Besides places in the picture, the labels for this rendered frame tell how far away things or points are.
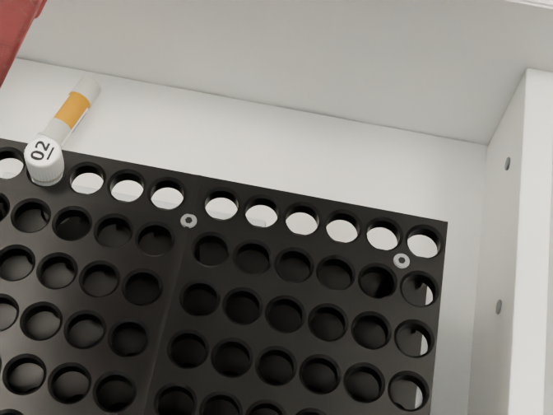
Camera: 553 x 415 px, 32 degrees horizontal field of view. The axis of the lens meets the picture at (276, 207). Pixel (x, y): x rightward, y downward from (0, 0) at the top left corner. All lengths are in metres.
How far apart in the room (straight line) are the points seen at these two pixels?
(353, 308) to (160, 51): 0.16
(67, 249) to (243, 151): 0.12
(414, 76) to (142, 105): 0.12
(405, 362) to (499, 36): 0.14
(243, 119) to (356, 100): 0.05
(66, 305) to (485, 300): 0.16
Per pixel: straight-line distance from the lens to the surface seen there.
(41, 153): 0.33
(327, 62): 0.40
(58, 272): 0.36
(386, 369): 0.31
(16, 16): 0.23
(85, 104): 0.42
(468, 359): 0.39
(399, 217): 0.34
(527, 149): 0.37
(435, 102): 0.42
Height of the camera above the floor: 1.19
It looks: 61 degrees down
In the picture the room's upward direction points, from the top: 9 degrees clockwise
